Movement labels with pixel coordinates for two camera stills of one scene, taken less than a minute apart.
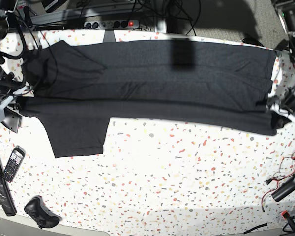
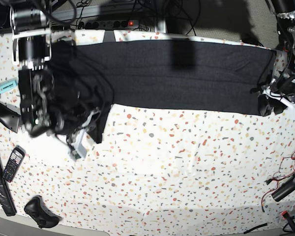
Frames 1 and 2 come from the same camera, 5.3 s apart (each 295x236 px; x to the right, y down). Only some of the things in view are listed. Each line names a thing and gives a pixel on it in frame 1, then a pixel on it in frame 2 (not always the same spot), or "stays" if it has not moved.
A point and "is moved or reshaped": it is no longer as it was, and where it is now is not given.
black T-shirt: (77, 87) is moved or reshaped
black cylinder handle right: (289, 185) stays
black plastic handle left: (12, 120) stays
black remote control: (14, 163) stays
